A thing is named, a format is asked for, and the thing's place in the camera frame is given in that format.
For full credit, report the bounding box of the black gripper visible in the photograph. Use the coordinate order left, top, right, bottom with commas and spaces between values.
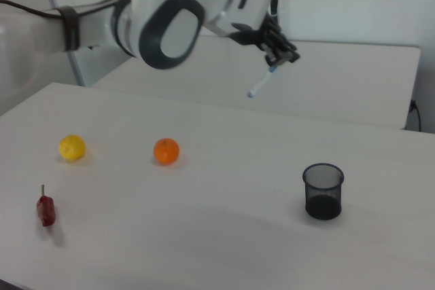
230, 15, 301, 67

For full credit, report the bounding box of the white marker pen blue cap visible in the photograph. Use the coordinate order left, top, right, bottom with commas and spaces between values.
247, 65, 278, 98

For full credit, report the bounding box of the black mesh pen cup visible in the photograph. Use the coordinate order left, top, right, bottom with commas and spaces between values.
301, 162, 345, 220

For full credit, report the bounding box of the orange mandarin fruit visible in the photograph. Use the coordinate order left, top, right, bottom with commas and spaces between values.
152, 137, 180, 165

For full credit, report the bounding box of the yellow lemon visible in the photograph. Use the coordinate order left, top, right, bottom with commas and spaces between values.
58, 134, 86, 160

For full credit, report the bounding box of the red chili pepper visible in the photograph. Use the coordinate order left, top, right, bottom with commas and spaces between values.
36, 184, 57, 228

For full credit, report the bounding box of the black wall cable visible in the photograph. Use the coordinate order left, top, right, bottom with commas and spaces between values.
408, 98, 423, 132

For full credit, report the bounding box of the black strap on arm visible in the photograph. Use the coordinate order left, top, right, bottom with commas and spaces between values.
56, 5, 82, 52

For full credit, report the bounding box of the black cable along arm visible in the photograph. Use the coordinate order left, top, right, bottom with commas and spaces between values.
0, 0, 132, 20

